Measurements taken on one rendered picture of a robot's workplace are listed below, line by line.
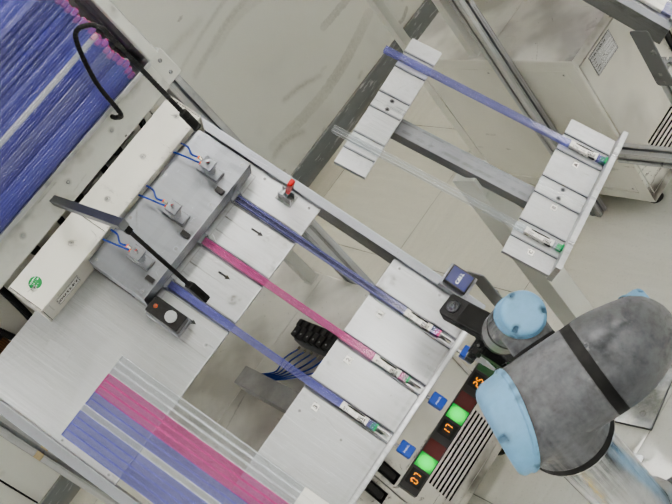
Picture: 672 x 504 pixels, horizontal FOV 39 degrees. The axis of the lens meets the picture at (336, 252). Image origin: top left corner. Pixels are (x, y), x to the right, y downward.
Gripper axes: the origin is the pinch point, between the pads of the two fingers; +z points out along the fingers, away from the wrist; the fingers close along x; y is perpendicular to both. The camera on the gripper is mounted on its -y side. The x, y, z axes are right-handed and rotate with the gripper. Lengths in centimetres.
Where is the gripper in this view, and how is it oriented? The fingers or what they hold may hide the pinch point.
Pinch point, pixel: (472, 349)
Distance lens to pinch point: 179.7
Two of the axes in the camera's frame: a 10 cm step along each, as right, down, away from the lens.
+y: 8.2, 5.5, -1.4
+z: -0.3, 3.0, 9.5
